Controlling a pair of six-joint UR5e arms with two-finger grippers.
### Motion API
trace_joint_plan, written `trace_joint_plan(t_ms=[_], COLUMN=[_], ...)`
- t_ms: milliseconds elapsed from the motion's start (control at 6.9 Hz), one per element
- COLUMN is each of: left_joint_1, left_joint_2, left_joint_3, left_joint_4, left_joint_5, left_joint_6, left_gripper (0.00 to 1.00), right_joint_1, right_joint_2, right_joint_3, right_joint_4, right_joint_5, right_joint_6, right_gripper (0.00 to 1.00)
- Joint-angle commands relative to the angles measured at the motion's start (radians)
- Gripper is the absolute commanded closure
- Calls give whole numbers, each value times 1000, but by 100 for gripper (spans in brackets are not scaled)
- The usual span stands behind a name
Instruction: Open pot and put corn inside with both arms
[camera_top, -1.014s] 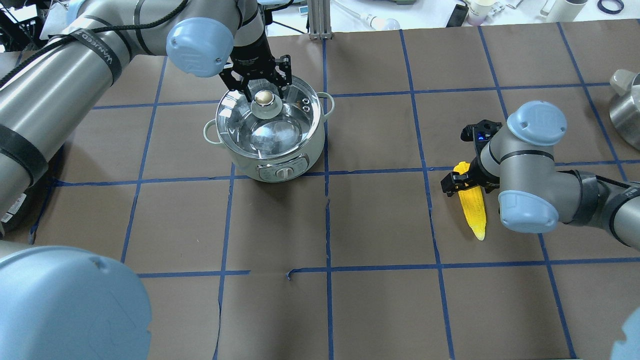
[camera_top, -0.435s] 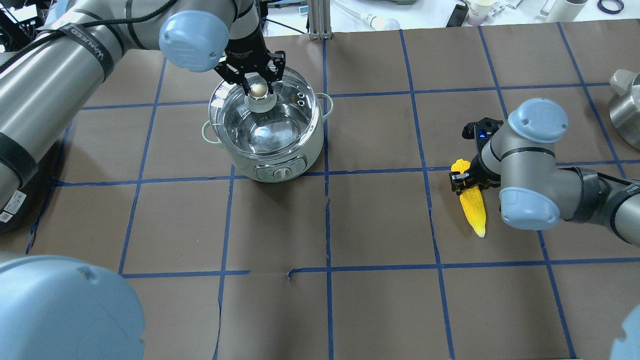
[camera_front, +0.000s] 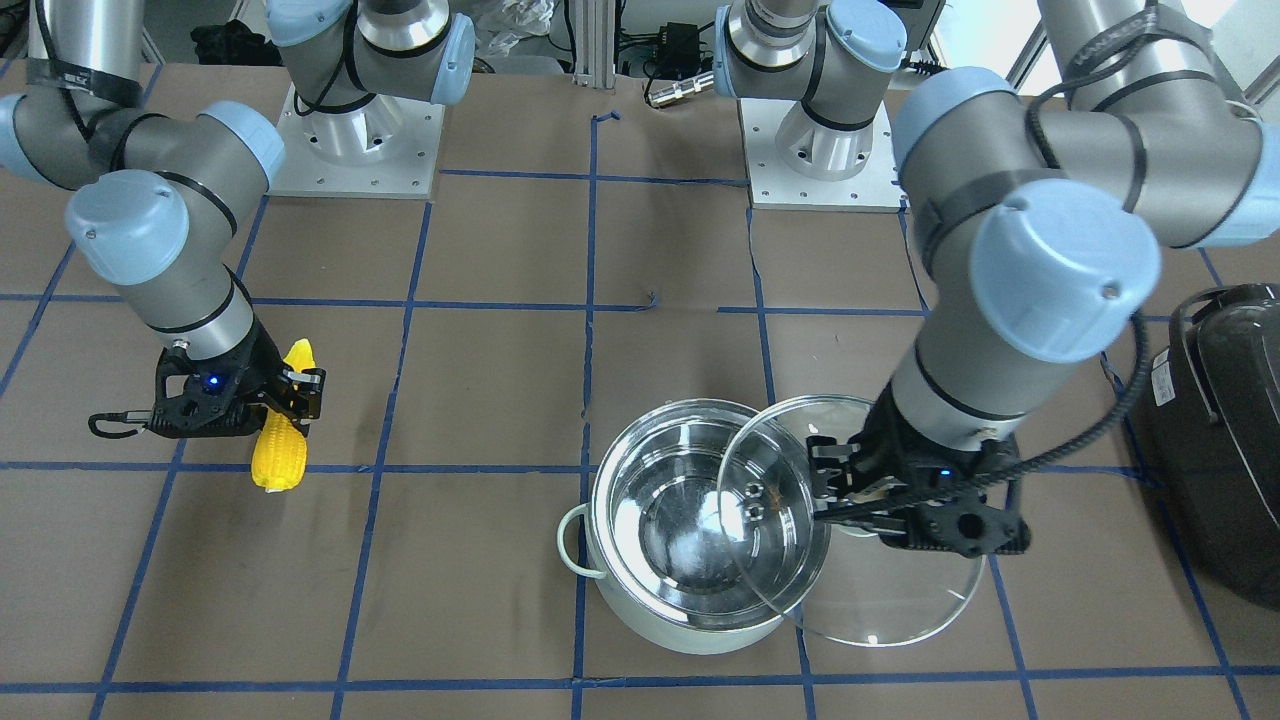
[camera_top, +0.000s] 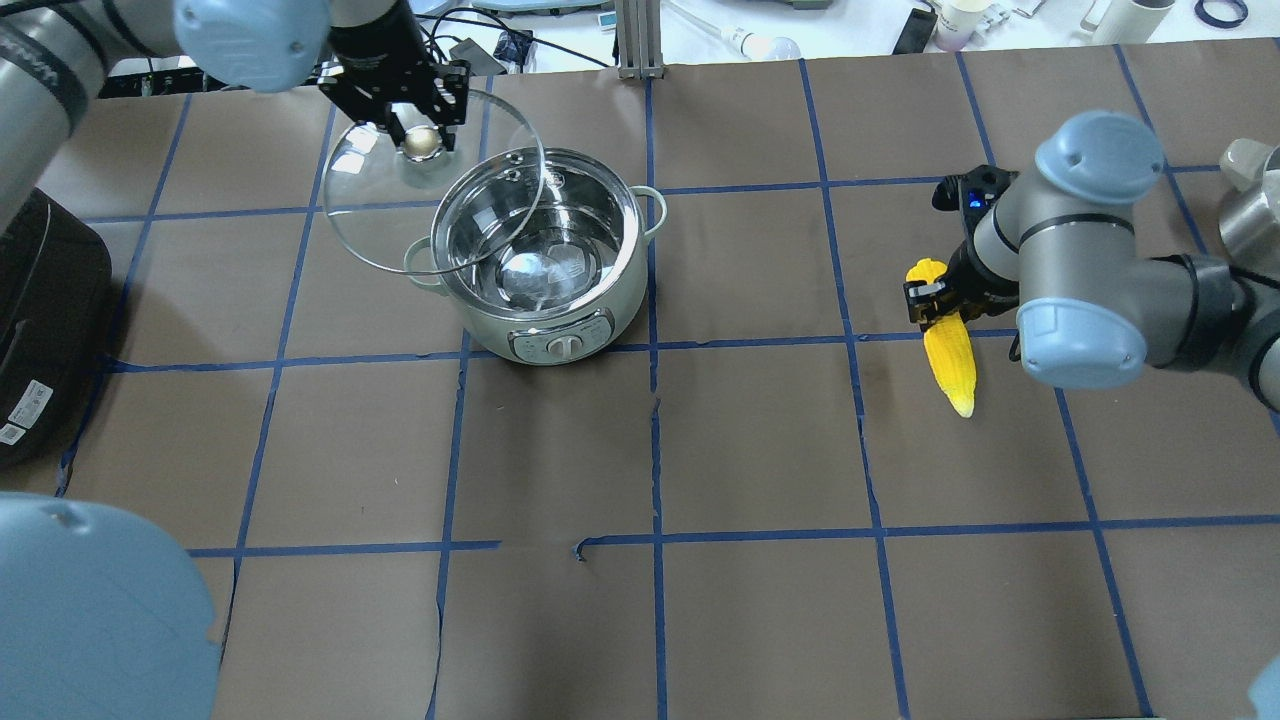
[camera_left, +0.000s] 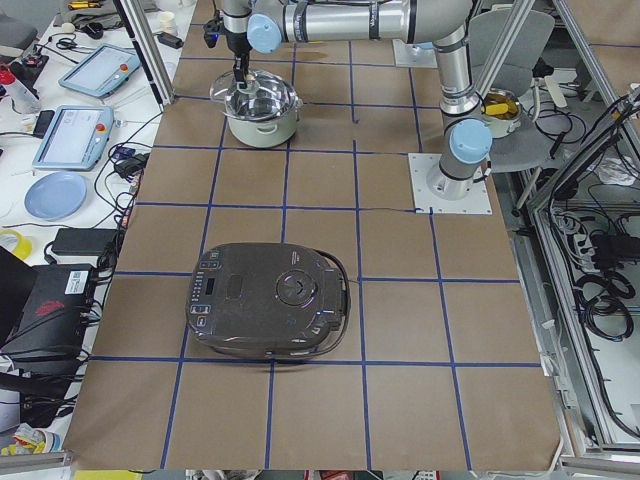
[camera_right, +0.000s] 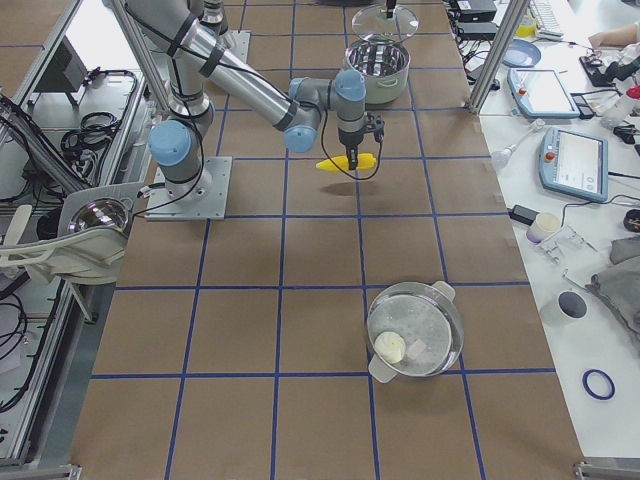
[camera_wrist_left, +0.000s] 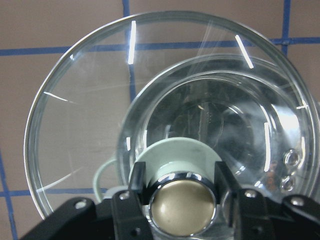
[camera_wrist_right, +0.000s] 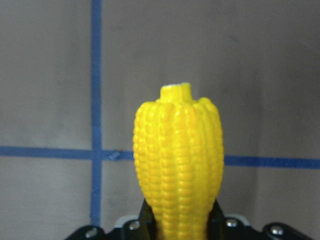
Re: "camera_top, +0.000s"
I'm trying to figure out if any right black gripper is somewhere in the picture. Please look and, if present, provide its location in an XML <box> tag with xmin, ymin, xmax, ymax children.
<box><xmin>904</xmin><ymin>167</ymin><xmax>1019</xmax><ymax>327</ymax></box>

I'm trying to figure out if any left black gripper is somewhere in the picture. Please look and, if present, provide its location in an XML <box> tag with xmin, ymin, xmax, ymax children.
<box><xmin>317</xmin><ymin>1</ymin><xmax>471</xmax><ymax>151</ymax></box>

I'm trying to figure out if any yellow corn cob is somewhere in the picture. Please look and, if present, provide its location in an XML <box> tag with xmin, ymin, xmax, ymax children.
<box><xmin>905</xmin><ymin>258</ymin><xmax>978</xmax><ymax>419</ymax></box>

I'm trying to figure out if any glass pot lid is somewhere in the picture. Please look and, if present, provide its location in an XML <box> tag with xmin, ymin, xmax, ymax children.
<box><xmin>321</xmin><ymin>90</ymin><xmax>547</xmax><ymax>286</ymax></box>

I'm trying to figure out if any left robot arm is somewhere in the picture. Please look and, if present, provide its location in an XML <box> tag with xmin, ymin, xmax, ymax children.
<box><xmin>3</xmin><ymin>1</ymin><xmax>471</xmax><ymax>719</ymax></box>

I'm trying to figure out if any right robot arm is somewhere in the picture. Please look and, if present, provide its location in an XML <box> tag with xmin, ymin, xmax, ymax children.
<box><xmin>902</xmin><ymin>110</ymin><xmax>1279</xmax><ymax>416</ymax></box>

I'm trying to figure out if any pale green electric pot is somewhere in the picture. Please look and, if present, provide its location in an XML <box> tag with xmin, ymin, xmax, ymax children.
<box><xmin>403</xmin><ymin>149</ymin><xmax>669</xmax><ymax>366</ymax></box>

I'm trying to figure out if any steel steamer pot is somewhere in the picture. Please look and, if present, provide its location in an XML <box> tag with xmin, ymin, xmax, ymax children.
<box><xmin>1217</xmin><ymin>138</ymin><xmax>1279</xmax><ymax>288</ymax></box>

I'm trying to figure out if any black power adapter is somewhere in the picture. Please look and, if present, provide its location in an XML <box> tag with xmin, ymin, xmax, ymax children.
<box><xmin>447</xmin><ymin>38</ymin><xmax>508</xmax><ymax>77</ymax></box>

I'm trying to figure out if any black smartphone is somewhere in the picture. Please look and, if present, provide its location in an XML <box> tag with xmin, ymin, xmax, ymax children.
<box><xmin>891</xmin><ymin>8</ymin><xmax>938</xmax><ymax>56</ymax></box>

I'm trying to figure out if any white paper cup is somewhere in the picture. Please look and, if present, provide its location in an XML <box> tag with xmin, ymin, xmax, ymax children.
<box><xmin>931</xmin><ymin>1</ymin><xmax>995</xmax><ymax>53</ymax></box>

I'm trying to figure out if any clear plastic bottle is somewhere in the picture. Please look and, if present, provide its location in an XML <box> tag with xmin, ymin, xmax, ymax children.
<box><xmin>662</xmin><ymin>1</ymin><xmax>803</xmax><ymax>61</ymax></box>

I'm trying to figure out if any white cylinder roll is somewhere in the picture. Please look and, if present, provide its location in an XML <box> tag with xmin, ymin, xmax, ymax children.
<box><xmin>1080</xmin><ymin>1</ymin><xmax>1175</xmax><ymax>45</ymax></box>

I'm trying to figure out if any black rice cooker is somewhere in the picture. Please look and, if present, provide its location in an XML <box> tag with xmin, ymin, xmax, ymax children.
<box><xmin>1</xmin><ymin>188</ymin><xmax>113</xmax><ymax>470</ymax></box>

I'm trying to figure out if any aluminium frame post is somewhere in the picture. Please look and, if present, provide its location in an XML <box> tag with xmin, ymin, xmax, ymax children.
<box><xmin>614</xmin><ymin>0</ymin><xmax>666</xmax><ymax>79</ymax></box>

